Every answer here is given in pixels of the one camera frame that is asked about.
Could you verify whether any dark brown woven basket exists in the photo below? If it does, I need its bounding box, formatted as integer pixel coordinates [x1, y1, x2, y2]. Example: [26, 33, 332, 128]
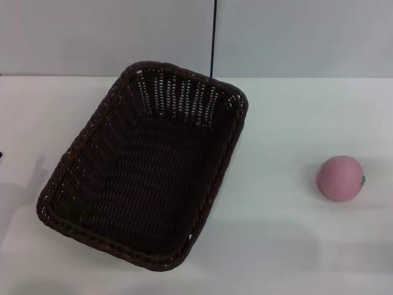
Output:
[36, 60, 249, 272]

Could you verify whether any pink toy peach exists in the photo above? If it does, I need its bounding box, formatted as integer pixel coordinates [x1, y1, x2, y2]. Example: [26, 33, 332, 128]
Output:
[316, 155, 367, 203]

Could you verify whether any thin black vertical cable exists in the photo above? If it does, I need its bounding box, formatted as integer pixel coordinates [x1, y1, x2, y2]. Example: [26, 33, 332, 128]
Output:
[209, 0, 217, 77]

